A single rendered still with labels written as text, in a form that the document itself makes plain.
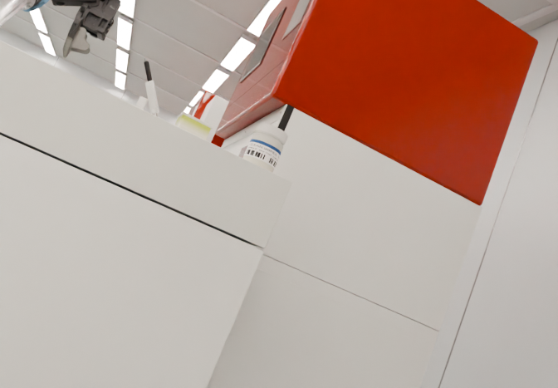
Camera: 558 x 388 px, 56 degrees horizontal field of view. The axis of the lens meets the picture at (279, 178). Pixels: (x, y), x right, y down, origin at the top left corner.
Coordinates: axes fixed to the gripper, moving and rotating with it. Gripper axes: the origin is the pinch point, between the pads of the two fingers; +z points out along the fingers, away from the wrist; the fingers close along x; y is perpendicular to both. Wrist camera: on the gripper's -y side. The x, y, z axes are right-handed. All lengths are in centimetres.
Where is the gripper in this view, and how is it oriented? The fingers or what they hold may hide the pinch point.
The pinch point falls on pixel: (63, 51)
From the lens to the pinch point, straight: 156.0
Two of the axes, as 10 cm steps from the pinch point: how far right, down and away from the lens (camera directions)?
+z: -3.9, 9.1, -1.7
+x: -3.1, 0.5, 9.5
